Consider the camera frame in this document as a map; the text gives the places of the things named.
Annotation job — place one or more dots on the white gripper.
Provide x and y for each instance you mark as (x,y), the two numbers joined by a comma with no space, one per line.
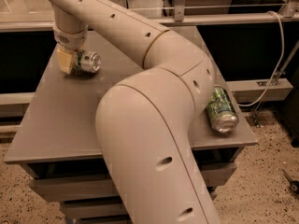
(71,40)

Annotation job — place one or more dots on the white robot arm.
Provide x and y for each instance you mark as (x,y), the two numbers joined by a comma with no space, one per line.
(142,123)

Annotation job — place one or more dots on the green soda can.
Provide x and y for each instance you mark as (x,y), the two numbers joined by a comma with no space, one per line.
(220,111)

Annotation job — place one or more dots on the black tool on floor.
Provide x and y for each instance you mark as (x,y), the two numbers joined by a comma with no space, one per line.
(294,184)

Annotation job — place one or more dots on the metal railing frame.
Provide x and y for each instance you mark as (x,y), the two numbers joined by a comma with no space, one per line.
(236,16)

